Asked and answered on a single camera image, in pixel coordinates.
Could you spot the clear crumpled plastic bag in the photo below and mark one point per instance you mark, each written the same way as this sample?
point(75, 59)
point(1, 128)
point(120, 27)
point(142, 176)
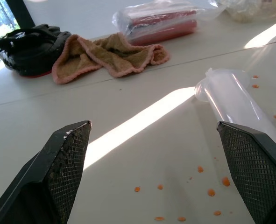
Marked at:
point(249, 9)

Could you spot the clear bag with red items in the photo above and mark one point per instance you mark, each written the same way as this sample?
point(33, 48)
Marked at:
point(161, 23)

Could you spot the pink-edged tan towel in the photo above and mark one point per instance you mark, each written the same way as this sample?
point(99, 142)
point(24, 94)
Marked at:
point(109, 56)

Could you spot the black bag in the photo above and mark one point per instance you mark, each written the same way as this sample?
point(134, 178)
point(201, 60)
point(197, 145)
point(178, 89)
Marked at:
point(30, 51)

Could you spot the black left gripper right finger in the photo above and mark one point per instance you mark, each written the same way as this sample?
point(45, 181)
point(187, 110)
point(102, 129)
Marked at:
point(256, 168)

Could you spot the clear plastic tube container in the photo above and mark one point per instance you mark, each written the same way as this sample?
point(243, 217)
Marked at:
point(231, 100)

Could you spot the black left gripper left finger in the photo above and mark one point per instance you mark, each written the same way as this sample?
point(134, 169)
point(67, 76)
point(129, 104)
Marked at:
point(46, 179)

